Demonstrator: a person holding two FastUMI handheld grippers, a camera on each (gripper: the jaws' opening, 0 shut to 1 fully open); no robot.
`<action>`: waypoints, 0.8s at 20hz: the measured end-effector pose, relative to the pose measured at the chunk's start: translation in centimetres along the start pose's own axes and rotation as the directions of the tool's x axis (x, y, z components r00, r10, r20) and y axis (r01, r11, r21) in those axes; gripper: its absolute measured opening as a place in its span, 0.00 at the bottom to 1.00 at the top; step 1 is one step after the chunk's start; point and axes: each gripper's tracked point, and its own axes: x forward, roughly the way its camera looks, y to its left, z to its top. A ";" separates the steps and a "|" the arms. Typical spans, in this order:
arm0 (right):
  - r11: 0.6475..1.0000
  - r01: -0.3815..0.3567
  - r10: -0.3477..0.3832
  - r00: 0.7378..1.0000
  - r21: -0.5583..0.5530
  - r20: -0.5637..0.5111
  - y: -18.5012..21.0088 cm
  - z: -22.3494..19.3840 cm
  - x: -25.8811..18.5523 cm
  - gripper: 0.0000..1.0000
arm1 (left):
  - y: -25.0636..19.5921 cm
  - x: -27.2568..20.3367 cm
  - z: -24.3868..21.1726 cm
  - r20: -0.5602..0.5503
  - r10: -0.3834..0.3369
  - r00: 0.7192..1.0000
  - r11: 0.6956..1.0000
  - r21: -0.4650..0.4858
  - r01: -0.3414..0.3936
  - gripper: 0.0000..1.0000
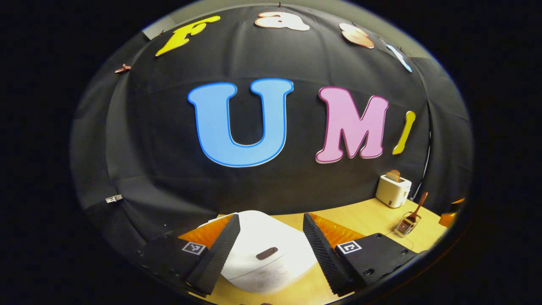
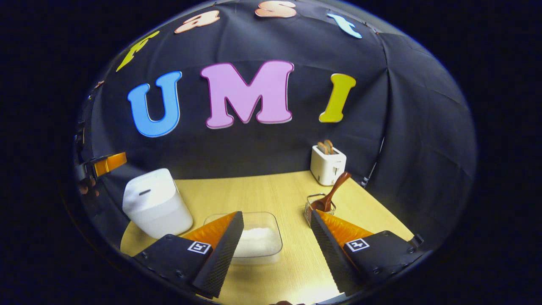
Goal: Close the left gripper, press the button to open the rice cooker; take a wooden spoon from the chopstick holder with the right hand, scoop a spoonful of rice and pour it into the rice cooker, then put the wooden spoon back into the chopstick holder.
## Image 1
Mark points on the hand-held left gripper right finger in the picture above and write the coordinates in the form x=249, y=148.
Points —
x=322, y=254

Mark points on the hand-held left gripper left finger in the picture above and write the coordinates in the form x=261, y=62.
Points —
x=220, y=254

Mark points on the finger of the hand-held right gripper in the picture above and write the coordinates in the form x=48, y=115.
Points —
x=446, y=219

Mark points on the brown wooden spoon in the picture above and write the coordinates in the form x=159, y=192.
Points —
x=421, y=201

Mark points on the white rice cooker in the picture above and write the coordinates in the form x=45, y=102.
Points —
x=271, y=233

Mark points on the white toaster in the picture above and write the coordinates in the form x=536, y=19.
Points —
x=391, y=192

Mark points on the brown toast slice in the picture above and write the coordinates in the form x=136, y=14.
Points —
x=394, y=175

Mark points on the small white clip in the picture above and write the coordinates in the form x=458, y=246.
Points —
x=114, y=198

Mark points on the small copper clip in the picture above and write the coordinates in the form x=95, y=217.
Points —
x=123, y=68

